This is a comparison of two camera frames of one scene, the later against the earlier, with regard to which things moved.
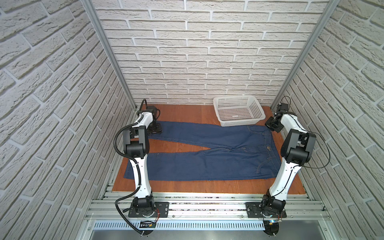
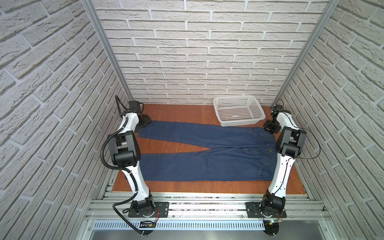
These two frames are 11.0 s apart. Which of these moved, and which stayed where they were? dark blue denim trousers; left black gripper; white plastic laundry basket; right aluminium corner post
Moved: left black gripper
Stayed: dark blue denim trousers; right aluminium corner post; white plastic laundry basket
